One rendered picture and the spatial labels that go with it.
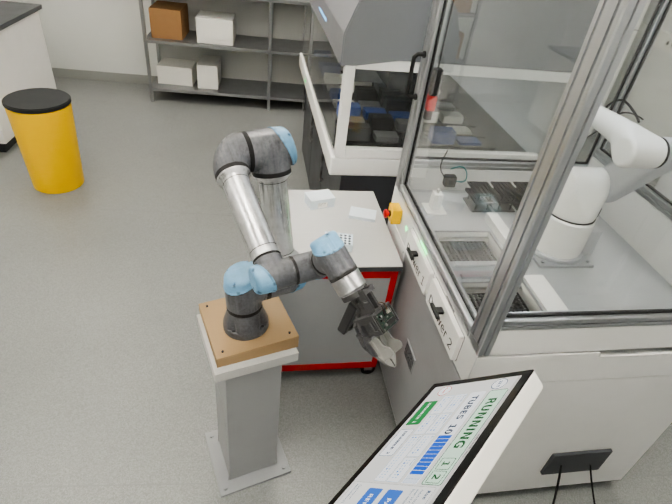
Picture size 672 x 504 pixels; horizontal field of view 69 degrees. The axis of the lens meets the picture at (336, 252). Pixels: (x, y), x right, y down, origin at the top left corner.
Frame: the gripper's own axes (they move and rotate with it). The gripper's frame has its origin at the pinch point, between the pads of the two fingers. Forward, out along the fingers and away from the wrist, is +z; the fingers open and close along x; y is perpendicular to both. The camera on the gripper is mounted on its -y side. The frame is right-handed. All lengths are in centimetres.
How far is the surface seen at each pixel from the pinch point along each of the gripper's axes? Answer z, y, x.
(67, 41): -354, -391, 164
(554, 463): 88, -31, 71
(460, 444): 14.5, 20.8, -12.1
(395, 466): 14.6, 7.1, -18.9
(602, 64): -36, 61, 33
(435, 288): 0, -22, 53
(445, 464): 14.5, 20.7, -17.9
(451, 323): 10.0, -14.1, 42.1
